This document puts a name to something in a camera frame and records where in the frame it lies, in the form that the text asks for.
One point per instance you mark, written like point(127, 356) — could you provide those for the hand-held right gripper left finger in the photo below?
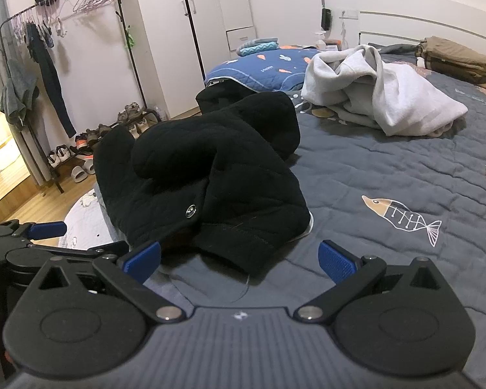
point(143, 259)

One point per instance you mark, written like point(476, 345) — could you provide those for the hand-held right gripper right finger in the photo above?
point(334, 263)

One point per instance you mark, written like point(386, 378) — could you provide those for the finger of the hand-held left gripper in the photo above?
point(48, 230)
point(85, 251)

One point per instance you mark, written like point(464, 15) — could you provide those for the black quilted jacket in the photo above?
point(226, 178)

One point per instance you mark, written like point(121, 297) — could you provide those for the black metal clothes rack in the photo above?
point(134, 65)

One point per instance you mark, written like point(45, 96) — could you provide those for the khaki folded clothes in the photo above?
point(453, 54)

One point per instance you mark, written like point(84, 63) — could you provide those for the white slipper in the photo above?
point(78, 175)
point(89, 166)

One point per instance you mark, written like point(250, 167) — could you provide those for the row of shoes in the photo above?
point(93, 140)

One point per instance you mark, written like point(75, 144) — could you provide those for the grey fish-print quilt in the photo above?
point(388, 170)

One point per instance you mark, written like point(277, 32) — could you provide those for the grey hanging garment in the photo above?
point(18, 97)

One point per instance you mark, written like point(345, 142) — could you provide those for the dark hanging pants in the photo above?
point(50, 81)

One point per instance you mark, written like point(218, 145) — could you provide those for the white hoodie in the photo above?
point(409, 93)

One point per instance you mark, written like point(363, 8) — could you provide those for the hanging socks and underwear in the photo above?
point(44, 32)

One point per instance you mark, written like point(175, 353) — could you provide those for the blue carrot-print blanket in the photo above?
point(263, 69)

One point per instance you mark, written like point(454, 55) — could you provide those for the green hanging item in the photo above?
point(130, 36)

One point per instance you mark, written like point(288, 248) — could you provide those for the small brown box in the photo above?
point(333, 45)

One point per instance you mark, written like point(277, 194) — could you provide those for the white wardrobe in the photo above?
point(162, 40)

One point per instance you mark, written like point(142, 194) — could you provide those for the white pump bottle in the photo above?
point(319, 41)

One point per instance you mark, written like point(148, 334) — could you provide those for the dark grey pillow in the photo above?
point(393, 48)

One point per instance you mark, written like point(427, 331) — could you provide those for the folded patterned towel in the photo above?
point(257, 48)

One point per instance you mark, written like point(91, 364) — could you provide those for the black hairbrush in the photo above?
point(326, 18)

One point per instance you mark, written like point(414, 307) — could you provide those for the white bed headboard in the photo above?
point(429, 12)

